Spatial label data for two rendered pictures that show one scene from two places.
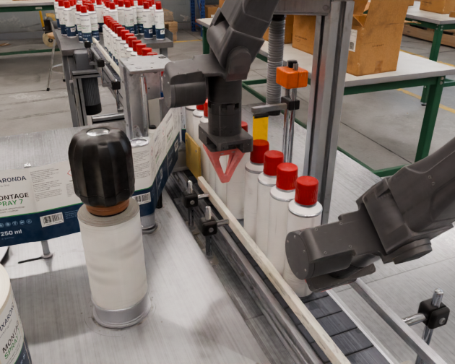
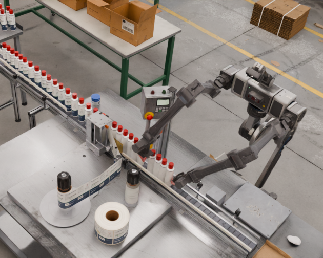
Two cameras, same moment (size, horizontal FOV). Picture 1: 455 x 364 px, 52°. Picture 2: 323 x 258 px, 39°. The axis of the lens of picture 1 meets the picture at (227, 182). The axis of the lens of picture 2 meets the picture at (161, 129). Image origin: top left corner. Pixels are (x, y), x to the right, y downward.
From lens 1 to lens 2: 2.30 m
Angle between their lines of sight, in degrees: 30
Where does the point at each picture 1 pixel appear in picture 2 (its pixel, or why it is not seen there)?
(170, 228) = (124, 174)
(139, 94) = (97, 129)
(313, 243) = (182, 183)
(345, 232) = (186, 179)
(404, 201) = (197, 175)
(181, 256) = not seen: hidden behind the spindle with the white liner
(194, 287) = (143, 191)
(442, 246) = (195, 157)
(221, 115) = (146, 149)
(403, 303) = not seen: hidden behind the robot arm
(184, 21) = not seen: outside the picture
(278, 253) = (162, 177)
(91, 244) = (132, 192)
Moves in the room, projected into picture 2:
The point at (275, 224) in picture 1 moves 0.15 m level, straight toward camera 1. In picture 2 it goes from (162, 172) to (169, 189)
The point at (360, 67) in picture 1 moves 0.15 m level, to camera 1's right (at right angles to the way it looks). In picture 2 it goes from (137, 42) to (151, 39)
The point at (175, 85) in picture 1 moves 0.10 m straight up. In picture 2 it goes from (138, 149) to (140, 137)
